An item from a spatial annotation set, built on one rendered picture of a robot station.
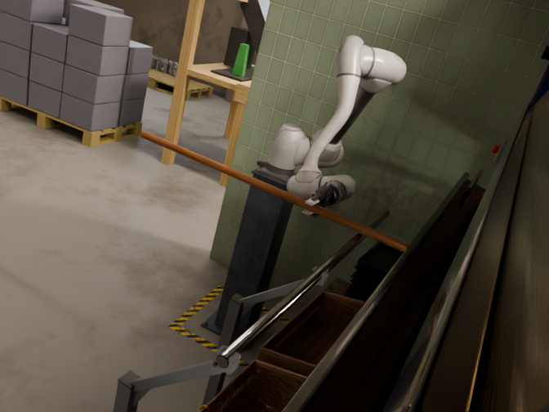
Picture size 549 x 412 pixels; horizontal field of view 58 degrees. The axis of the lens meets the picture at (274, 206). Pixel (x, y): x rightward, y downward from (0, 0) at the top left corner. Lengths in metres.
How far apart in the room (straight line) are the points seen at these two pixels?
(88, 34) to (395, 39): 3.22
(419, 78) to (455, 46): 0.23
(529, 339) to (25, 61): 5.73
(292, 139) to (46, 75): 3.60
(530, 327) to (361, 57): 2.02
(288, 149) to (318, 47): 0.79
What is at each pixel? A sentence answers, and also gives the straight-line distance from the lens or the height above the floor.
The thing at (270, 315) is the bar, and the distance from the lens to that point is 1.16.
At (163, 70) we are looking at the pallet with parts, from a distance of 9.25.
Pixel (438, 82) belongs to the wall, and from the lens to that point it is 2.86.
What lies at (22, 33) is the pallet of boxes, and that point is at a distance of 5.81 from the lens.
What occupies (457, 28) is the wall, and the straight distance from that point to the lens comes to 2.85.
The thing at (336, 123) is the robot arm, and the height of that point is 1.43.
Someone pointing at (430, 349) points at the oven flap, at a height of 1.73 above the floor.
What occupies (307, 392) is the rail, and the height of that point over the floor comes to 1.44.
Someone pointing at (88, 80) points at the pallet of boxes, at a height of 0.66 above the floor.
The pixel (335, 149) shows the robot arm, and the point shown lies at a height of 1.22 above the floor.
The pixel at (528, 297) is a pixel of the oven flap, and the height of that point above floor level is 1.75.
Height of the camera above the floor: 1.83
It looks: 22 degrees down
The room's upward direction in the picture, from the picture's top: 16 degrees clockwise
